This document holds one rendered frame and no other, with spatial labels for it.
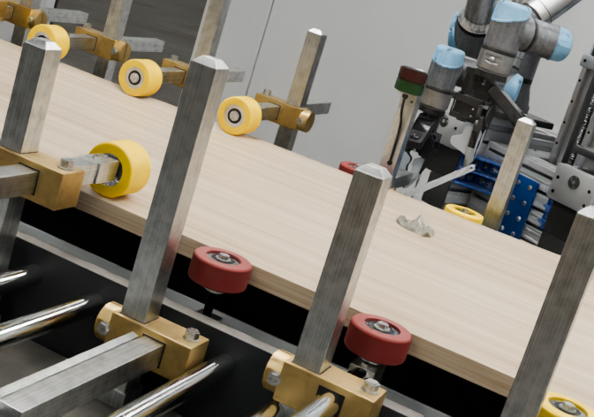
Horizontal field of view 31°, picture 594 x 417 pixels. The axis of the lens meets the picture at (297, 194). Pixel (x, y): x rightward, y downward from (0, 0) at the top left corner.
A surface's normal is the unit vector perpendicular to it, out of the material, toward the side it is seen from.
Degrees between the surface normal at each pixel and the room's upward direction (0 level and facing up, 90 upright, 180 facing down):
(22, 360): 0
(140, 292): 90
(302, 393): 90
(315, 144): 90
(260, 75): 90
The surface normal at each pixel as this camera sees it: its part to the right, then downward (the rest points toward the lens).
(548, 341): -0.38, 0.11
